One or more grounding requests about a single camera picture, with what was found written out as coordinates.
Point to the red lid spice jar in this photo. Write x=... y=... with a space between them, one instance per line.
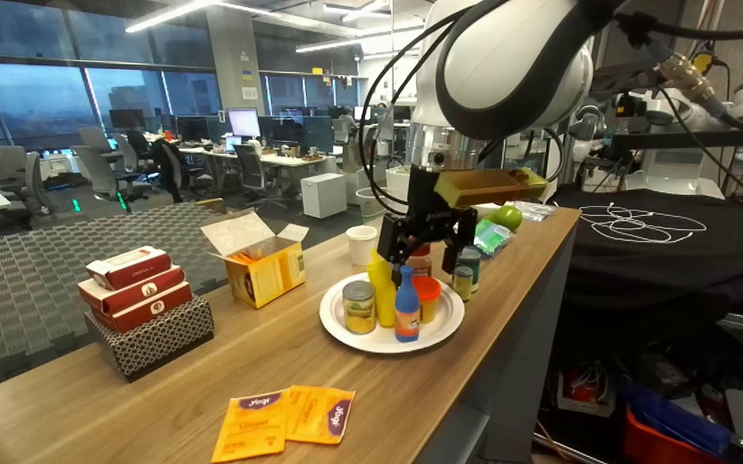
x=421 y=262

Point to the blue cap figure bottle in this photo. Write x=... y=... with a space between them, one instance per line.
x=405 y=307

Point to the open yellow cardboard box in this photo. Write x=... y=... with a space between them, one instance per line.
x=261 y=264

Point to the orange lid play-doh tub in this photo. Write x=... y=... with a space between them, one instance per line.
x=429 y=289

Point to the black cloth table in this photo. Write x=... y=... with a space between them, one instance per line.
x=643 y=253

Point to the green snack bag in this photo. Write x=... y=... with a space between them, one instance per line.
x=491 y=238

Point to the large green label can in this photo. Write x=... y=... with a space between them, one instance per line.
x=469 y=260

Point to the bottom red box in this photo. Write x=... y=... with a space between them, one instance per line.
x=144 y=311

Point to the yellow mustard bottle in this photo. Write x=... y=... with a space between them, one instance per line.
x=379 y=278

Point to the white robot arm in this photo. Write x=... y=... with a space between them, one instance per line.
x=494 y=69

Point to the computer monitor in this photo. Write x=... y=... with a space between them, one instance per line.
x=243 y=122

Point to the orange tea packet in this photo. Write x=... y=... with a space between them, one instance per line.
x=317 y=414
x=252 y=427

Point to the white round plate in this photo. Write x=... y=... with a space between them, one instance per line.
x=383 y=342

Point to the right orange tea packet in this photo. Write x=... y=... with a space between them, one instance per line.
x=317 y=414

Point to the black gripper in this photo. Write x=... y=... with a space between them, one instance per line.
x=427 y=221

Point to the middle red box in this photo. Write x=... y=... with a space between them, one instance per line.
x=110 y=300

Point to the patterned grey box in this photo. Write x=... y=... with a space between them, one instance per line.
x=157 y=342

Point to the green apple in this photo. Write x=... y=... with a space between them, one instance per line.
x=508 y=217

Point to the top red box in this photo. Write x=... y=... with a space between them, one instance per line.
x=129 y=267

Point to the brown wrist camera box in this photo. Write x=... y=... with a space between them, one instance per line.
x=488 y=186

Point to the red box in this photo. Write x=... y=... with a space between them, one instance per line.
x=129 y=267
x=144 y=311
x=110 y=300

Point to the left orange tea packet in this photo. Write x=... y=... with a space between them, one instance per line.
x=252 y=427

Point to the yellow label tin can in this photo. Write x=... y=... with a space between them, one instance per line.
x=358 y=307

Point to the small yellow-green can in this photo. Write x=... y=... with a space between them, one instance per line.
x=463 y=283

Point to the red bin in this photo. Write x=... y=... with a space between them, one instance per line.
x=643 y=445

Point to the white paper cup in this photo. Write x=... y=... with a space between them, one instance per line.
x=361 y=244

